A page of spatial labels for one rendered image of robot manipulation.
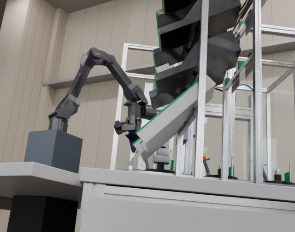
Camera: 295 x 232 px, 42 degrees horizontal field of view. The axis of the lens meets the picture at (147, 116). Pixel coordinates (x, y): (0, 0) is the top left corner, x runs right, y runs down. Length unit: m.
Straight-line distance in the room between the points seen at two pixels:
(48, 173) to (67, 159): 0.54
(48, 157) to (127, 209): 0.59
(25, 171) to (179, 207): 0.33
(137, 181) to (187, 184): 0.11
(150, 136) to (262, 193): 0.39
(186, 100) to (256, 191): 0.40
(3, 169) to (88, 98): 6.86
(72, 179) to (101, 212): 0.13
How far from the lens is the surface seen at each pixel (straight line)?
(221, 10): 1.29
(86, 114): 7.58
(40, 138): 1.40
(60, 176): 0.88
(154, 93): 1.32
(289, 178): 1.69
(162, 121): 1.12
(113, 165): 2.41
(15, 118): 7.77
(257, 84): 1.19
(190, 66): 1.19
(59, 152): 1.36
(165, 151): 1.59
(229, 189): 0.85
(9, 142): 7.65
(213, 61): 1.22
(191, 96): 1.15
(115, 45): 7.82
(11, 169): 0.87
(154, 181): 0.82
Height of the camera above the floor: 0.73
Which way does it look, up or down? 18 degrees up
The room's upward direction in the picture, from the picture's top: 5 degrees clockwise
